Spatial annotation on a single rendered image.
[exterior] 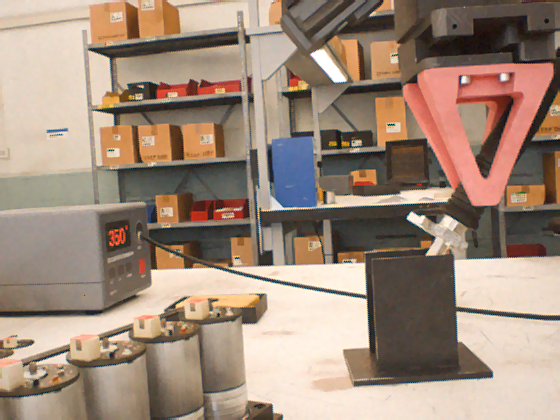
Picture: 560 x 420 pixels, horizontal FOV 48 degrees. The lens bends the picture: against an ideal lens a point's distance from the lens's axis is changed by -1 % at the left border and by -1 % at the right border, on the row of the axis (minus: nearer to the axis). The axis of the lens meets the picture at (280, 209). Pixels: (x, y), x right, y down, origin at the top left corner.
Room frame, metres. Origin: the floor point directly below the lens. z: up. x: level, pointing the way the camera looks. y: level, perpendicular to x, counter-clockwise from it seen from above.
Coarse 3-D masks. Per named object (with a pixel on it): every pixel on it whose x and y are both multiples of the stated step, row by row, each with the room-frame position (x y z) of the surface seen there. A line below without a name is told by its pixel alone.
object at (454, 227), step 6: (444, 216) 0.36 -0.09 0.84; (444, 222) 0.36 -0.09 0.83; (450, 222) 0.35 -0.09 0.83; (456, 222) 0.35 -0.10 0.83; (444, 228) 0.35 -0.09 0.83; (450, 228) 0.35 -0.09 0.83; (456, 228) 0.35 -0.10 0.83; (462, 228) 0.35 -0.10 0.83; (456, 234) 0.35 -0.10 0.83; (462, 234) 0.36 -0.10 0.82; (438, 240) 0.36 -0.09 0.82; (444, 240) 0.36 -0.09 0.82; (432, 246) 0.36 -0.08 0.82; (438, 246) 0.36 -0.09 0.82; (444, 246) 0.36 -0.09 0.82; (432, 252) 0.36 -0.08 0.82; (438, 252) 0.36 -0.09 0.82; (444, 252) 0.36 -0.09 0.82
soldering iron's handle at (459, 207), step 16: (544, 96) 0.35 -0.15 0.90; (544, 112) 0.35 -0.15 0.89; (496, 128) 0.35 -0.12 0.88; (496, 144) 0.35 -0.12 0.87; (528, 144) 0.35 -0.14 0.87; (480, 160) 0.35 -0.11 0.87; (464, 192) 0.35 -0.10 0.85; (448, 208) 0.35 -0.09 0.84; (464, 208) 0.35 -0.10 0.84; (480, 208) 0.35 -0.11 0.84; (464, 224) 0.35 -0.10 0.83
